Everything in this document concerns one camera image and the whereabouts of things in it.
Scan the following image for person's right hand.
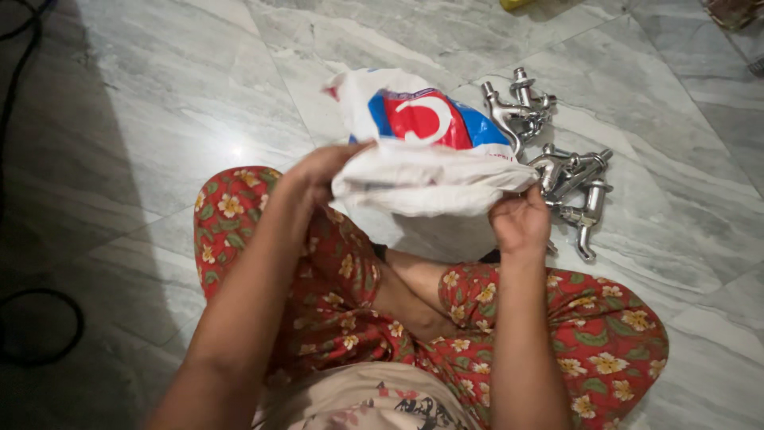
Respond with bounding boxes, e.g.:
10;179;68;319
487;183;553;257

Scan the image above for person's left hand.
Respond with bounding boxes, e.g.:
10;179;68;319
279;140;378;208

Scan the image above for white plastic bag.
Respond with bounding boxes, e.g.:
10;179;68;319
323;67;540;218

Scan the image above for chrome water tap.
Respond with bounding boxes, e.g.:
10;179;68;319
555;178;614;262
528;143;581;193
546;148;614;205
511;67;558;143

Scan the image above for chrome tap with curved spout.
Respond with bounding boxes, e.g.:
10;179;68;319
481;81;538;158

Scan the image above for person's bare foot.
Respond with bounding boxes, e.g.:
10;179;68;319
371;247;457;342

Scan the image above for red floral trousers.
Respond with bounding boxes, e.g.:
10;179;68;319
193;166;670;430

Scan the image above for beige printed shirt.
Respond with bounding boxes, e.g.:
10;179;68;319
253;361;481;430

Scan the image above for brown patterned object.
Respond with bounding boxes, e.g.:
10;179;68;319
703;0;764;32

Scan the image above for black cable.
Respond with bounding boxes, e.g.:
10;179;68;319
0;0;86;369

